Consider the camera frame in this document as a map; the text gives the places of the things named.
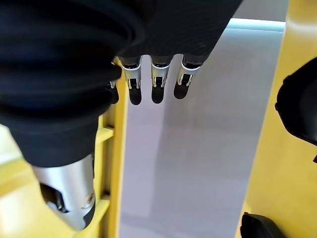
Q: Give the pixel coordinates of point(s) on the black sole-shaped part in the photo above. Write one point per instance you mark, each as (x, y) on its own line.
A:
(260, 226)
(298, 101)

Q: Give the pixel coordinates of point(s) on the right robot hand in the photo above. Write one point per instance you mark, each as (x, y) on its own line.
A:
(62, 74)

